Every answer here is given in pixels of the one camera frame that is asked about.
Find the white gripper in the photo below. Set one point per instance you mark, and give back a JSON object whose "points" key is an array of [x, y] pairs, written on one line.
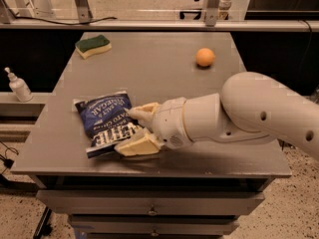
{"points": [[169, 121]]}

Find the blue chip bag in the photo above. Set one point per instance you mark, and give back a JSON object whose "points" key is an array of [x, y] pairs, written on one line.
{"points": [[106, 121]]}

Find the orange fruit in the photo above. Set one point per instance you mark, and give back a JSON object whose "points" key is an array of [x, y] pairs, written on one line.
{"points": [[204, 57]]}

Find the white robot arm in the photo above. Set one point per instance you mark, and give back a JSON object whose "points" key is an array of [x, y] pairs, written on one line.
{"points": [[249, 106]]}

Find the grey drawer cabinet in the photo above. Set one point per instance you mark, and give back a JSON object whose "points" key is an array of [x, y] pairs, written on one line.
{"points": [[199, 192]]}

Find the upper drawer knob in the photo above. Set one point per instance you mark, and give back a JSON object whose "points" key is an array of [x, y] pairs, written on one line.
{"points": [[152, 211]]}

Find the drawer knob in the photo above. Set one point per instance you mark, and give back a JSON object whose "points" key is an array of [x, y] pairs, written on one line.
{"points": [[154, 233], [152, 211]]}

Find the green and yellow sponge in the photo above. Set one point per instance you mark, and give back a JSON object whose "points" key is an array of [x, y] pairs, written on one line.
{"points": [[93, 46]]}

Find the lower drawer knob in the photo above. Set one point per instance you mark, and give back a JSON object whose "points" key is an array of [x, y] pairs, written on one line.
{"points": [[154, 233]]}

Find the white pump bottle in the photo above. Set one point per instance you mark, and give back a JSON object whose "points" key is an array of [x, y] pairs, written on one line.
{"points": [[18, 87]]}

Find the metal frame bracket left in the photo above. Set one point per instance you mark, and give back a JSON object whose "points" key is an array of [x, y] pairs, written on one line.
{"points": [[84, 12]]}

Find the metal frame bracket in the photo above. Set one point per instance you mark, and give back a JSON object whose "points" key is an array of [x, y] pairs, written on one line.
{"points": [[211, 12], [84, 12]]}

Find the metal frame bracket right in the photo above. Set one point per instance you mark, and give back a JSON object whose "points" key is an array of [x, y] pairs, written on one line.
{"points": [[211, 12]]}

